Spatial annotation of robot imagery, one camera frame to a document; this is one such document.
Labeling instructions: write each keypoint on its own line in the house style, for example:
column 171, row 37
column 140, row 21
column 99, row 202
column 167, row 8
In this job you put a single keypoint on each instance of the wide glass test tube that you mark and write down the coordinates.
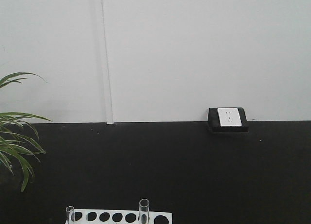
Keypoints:
column 144, row 211

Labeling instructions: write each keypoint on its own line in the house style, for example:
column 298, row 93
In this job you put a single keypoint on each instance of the short glass test tube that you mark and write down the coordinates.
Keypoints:
column 70, row 215

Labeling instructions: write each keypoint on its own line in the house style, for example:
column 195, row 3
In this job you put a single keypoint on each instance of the white test tube rack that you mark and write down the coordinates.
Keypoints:
column 97, row 216

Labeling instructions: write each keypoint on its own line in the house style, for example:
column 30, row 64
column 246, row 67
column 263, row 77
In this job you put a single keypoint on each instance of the green spider plant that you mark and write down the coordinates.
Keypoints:
column 17, row 145

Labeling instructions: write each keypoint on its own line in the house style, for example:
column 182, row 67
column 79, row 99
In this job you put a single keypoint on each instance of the white wall power socket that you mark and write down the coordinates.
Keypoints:
column 227, row 120

